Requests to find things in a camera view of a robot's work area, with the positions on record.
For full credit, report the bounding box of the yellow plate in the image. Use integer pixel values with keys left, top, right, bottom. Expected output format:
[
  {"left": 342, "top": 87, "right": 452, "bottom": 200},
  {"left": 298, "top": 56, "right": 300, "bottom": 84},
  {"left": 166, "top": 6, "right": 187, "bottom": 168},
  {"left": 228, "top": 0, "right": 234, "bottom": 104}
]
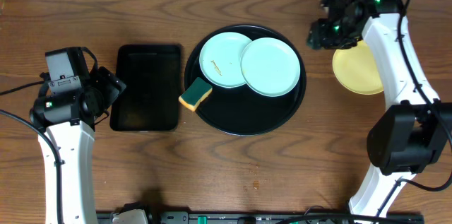
[{"left": 332, "top": 40, "right": 383, "bottom": 95}]

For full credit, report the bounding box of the light blue plate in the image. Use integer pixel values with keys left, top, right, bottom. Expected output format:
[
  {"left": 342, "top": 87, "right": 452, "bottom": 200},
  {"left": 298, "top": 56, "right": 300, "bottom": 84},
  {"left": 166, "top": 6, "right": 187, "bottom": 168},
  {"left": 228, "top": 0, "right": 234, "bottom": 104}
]
[
  {"left": 199, "top": 32, "right": 251, "bottom": 88},
  {"left": 240, "top": 37, "right": 301, "bottom": 97}
]

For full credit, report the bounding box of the green yellow sponge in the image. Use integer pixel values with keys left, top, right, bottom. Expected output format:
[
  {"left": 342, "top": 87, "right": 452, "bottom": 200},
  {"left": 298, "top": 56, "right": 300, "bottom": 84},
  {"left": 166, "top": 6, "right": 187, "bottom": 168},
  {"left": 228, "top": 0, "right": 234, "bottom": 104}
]
[{"left": 179, "top": 77, "right": 213, "bottom": 112}]

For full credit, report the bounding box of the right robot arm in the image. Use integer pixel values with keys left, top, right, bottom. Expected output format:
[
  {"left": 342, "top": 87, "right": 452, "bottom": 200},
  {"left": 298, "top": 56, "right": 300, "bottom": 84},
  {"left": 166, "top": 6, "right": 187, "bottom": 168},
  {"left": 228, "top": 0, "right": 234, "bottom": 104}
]
[{"left": 307, "top": 0, "right": 451, "bottom": 218}]

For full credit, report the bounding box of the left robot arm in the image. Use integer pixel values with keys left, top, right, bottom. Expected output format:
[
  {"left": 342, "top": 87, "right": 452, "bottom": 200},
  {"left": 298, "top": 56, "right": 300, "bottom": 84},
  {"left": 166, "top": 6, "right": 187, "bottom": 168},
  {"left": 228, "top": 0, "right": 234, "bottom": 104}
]
[{"left": 30, "top": 66, "right": 126, "bottom": 223}]

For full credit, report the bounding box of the rectangular black tray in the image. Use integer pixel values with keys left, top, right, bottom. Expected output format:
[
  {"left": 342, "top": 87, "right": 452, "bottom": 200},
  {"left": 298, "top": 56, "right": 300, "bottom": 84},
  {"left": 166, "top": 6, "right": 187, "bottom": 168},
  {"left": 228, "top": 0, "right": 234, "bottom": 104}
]
[{"left": 109, "top": 45, "right": 182, "bottom": 131}]

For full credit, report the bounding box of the round black tray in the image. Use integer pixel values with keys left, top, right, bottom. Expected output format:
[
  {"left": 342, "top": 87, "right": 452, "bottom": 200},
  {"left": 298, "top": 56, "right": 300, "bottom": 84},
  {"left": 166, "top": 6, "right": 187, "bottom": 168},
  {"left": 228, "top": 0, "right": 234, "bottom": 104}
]
[{"left": 184, "top": 25, "right": 307, "bottom": 136}]

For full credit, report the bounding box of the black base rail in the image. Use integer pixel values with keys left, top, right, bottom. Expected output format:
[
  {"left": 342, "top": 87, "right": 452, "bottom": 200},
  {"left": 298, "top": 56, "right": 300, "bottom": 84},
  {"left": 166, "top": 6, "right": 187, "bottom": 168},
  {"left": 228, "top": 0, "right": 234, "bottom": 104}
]
[{"left": 97, "top": 211, "right": 424, "bottom": 224}]

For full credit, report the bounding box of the left black cable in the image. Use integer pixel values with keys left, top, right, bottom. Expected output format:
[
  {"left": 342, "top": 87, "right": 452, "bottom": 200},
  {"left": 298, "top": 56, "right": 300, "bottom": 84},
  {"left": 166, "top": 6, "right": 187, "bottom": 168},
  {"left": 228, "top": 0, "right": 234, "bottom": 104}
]
[{"left": 0, "top": 81, "right": 64, "bottom": 224}]

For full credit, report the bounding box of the black cable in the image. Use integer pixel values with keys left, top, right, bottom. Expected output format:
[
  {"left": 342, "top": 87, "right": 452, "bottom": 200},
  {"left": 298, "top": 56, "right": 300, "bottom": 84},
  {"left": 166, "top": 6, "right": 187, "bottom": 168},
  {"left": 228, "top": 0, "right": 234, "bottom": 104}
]
[
  {"left": 0, "top": 81, "right": 64, "bottom": 224},
  {"left": 330, "top": 0, "right": 452, "bottom": 218}
]

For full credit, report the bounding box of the right black cable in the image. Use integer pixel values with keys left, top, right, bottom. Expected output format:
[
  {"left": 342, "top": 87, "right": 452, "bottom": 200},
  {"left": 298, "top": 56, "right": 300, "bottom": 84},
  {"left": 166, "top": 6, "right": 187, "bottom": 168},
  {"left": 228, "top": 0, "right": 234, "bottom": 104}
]
[{"left": 330, "top": 0, "right": 452, "bottom": 218}]

